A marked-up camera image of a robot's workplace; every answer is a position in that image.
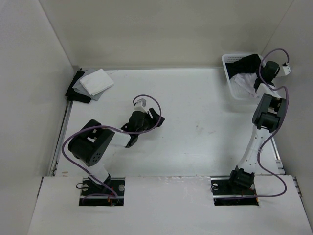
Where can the crumpled white tank top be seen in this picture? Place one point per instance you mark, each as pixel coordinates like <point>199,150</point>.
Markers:
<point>246,81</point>

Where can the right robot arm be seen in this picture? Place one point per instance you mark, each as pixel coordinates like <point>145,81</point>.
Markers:
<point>267,120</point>

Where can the folded white tank top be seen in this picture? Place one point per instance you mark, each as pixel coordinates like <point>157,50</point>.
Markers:
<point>96,82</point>

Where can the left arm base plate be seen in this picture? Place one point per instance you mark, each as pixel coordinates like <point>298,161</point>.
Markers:
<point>93,194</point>

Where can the metal table rail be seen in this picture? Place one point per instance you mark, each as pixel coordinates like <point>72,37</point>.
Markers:
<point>57,151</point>
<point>277,158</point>

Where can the white plastic mesh basket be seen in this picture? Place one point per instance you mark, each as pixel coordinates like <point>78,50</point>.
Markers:
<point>239,93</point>

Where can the left metal table rail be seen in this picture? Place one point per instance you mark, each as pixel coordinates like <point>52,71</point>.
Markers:
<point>57,151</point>

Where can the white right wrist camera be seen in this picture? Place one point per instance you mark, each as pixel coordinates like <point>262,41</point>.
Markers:
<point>284,70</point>

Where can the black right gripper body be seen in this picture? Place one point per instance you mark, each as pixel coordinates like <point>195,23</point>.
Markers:
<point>277,72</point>

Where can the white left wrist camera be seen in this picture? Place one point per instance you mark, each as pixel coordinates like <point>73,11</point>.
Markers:
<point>140,105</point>

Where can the black tank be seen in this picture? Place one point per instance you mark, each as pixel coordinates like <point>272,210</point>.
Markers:
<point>248,64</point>
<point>72,95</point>

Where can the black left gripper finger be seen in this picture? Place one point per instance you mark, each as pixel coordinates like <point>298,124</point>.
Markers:
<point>154,114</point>
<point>156,122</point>

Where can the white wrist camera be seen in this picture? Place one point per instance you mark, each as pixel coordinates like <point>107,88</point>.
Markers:
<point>140,105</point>
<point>284,70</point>

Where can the folded grey tank top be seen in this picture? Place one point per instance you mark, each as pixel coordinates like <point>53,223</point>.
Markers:
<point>81,90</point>

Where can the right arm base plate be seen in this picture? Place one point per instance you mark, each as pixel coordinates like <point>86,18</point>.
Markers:
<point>226,195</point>

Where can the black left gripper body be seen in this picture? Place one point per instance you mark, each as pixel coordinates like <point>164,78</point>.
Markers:
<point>143,128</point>

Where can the right metal table rail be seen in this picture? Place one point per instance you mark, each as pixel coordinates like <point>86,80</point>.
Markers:
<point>277,158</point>

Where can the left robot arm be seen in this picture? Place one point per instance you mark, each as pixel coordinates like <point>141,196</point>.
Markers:
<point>89,147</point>

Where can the folded black tank top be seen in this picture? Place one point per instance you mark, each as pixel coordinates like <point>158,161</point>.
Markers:
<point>72,95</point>

